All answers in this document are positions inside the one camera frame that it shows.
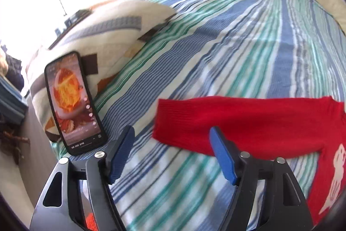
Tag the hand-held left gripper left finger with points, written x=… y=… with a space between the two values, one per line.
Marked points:
x=121 y=155

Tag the black smartphone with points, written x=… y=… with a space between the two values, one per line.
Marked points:
x=73 y=101

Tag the folded blue striped cloth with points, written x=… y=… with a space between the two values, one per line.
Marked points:
x=12 y=101

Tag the blue green striped bedsheet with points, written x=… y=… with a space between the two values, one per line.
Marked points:
x=216 y=44

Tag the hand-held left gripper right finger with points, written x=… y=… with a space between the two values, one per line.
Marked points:
x=223 y=158

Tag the red knit sweater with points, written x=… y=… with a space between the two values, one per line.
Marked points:
x=256 y=122

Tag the patchwork patterned pillow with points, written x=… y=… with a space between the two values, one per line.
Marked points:
x=108 y=30

